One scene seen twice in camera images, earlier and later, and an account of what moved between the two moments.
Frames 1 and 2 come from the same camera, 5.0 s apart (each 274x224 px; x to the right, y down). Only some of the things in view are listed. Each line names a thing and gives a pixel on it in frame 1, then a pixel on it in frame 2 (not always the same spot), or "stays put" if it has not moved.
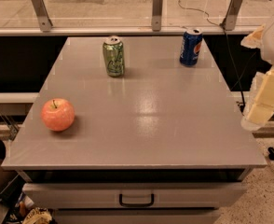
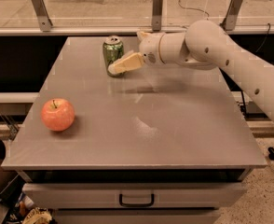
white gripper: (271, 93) → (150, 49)
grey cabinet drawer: (134, 195) stays put
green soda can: (114, 55) stays put
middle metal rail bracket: (157, 10) stays put
